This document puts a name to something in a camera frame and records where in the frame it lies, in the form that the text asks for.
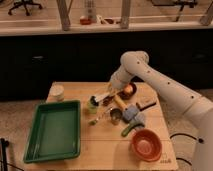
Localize black stand bottom left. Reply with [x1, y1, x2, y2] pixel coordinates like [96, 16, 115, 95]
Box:
[0, 138, 9, 171]

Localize green plastic tray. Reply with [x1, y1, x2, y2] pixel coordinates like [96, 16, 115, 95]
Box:
[23, 100, 81, 163]

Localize peach toy fruit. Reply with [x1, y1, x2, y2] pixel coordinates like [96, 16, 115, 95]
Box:
[124, 85, 133, 93]

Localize green plastic cup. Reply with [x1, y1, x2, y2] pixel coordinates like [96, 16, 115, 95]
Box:
[87, 100, 98, 114]

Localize dark brown bowl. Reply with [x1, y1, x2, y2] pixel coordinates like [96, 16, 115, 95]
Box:
[118, 82, 137, 100]

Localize small metal cup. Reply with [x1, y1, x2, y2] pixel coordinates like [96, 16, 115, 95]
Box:
[110, 108, 122, 125]

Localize red bowl on shelf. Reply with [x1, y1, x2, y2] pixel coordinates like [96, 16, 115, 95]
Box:
[79, 17, 92, 25]

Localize white black dish brush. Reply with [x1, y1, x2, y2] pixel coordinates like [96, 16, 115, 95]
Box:
[90, 92, 109, 106]

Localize orange plastic bowl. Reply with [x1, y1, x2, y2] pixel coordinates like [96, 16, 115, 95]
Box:
[130, 129, 162, 162]

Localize black floor cable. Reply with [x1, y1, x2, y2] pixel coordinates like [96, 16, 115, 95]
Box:
[169, 132, 201, 168]

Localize white bottle on shelf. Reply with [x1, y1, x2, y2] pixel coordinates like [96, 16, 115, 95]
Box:
[84, 0, 97, 23]

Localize brown grape bunch toy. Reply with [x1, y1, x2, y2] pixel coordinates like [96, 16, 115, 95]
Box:
[102, 96, 113, 106]

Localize wooden block black handle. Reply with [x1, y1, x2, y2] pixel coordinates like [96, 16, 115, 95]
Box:
[136, 100, 156, 111]

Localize small paint brush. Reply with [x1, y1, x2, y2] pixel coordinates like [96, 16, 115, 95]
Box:
[88, 107, 112, 126]

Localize blue grey cloth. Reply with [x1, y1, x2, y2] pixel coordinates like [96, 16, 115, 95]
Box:
[122, 105, 145, 125]

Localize yellow wooden rolling pin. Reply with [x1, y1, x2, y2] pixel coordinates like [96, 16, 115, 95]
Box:
[114, 95, 127, 110]

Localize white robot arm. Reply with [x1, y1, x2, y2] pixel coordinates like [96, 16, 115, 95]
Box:
[109, 51, 213, 171]

